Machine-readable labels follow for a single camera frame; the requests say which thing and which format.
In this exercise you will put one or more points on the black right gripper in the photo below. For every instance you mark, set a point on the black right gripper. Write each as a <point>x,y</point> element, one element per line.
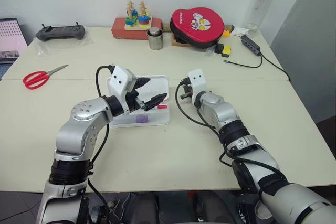
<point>186,89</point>

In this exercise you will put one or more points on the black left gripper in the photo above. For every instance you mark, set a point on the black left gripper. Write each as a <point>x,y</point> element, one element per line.
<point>132,101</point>

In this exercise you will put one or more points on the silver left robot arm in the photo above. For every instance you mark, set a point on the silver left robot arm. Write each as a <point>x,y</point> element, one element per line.
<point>78,134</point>

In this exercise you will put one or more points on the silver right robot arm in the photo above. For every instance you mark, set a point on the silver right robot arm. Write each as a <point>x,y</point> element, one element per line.
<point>225,111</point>

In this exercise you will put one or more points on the red marker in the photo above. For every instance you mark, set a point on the red marker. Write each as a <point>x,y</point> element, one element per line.
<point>162,106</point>

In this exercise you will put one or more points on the white plastic tray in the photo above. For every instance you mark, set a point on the white plastic tray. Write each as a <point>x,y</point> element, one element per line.
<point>157,83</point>

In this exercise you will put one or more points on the purple eraser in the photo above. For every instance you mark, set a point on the purple eraser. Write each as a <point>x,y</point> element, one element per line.
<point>142,118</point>

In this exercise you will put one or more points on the steel cup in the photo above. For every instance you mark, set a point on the steel cup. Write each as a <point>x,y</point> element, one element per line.
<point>155,42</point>

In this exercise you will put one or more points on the yellow black block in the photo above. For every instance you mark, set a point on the yellow black block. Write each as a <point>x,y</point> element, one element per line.
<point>226,50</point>

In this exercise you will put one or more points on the small steel cylinder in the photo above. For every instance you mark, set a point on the small steel cylinder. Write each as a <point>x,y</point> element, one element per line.
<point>155,31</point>

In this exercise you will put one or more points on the red black boxing pad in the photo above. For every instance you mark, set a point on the red black boxing pad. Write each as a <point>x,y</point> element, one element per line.
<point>195,26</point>

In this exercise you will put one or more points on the red rectangular box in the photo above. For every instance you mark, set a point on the red rectangular box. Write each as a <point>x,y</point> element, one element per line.
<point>119,31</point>

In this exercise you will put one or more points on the small yellow toy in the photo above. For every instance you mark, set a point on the small yellow toy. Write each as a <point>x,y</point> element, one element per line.
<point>226,34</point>

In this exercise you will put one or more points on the white crumpled paper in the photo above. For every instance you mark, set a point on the white crumpled paper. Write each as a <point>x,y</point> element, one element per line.
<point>239,31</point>

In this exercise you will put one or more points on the black usb hub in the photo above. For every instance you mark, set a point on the black usb hub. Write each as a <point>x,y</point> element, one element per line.
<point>251,43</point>

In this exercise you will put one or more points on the grey handheld controller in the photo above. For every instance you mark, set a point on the grey handheld controller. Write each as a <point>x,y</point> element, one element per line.
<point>61,32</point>

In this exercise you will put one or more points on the clear plastic bag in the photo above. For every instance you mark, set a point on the clear plastic bag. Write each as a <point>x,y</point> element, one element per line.
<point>44,48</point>

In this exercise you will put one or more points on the clear bottle with green lid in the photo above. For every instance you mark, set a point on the clear bottle with green lid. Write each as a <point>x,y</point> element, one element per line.
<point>262,3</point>

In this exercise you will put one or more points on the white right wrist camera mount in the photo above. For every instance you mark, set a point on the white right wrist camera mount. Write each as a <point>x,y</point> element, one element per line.
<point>197,77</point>

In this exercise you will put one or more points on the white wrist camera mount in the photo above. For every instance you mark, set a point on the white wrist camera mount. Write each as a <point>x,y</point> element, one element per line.
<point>119,79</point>
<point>197,77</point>

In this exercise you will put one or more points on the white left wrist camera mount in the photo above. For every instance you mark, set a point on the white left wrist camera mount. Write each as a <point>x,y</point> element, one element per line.
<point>119,79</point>

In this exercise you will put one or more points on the pink panel with black frame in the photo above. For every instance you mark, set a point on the pink panel with black frame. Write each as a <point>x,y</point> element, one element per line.
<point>10,37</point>

